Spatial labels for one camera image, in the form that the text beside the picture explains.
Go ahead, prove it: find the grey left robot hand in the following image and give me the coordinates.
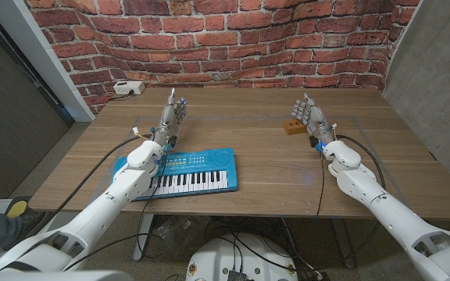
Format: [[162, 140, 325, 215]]
[[155, 87, 189, 137]]

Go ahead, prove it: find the black shoe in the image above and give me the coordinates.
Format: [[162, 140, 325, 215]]
[[4, 210, 50, 251]]

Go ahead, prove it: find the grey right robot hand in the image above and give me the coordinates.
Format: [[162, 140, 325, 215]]
[[291, 92, 330, 135]]

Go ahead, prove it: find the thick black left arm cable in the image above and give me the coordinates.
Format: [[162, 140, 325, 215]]
[[43, 133, 154, 227]]

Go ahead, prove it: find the grey table leg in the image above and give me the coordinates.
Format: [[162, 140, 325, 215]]
[[330, 218, 357, 269]]

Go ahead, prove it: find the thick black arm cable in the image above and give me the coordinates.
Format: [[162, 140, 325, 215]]
[[43, 133, 154, 227], [336, 134, 387, 190]]

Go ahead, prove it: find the white door frame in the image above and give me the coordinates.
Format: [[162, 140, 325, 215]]
[[0, 0, 95, 122]]

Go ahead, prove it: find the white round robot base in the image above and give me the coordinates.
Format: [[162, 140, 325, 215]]
[[185, 233, 299, 281]]

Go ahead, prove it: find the printed red brick backdrop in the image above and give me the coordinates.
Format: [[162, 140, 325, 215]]
[[23, 0, 421, 116]]

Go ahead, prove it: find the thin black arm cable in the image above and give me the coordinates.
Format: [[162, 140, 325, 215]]
[[136, 150, 168, 261], [314, 151, 327, 219]]

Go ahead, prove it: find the black power strip cable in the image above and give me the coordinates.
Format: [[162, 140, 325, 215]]
[[109, 90, 135, 101]]

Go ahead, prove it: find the orange block with holes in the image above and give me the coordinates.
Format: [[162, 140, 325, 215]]
[[283, 119, 308, 136]]

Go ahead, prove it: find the yellow black foot pedal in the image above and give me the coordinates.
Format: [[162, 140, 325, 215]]
[[5, 196, 34, 219]]

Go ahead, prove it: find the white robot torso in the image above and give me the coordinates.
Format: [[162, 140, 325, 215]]
[[0, 270, 134, 281]]

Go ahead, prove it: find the white power strip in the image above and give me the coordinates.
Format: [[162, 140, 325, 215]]
[[112, 80, 146, 96]]

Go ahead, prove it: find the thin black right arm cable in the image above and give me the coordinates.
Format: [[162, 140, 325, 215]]
[[314, 151, 327, 219]]

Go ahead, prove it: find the clear plastic bag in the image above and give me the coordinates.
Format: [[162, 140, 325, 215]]
[[152, 216, 206, 254]]

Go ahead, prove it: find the blue toy piano keyboard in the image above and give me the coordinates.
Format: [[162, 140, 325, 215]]
[[110, 147, 239, 202]]

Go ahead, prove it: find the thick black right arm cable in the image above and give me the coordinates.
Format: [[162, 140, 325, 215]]
[[336, 134, 387, 190]]

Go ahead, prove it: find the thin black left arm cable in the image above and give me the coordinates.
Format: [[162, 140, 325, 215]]
[[136, 150, 168, 261]]

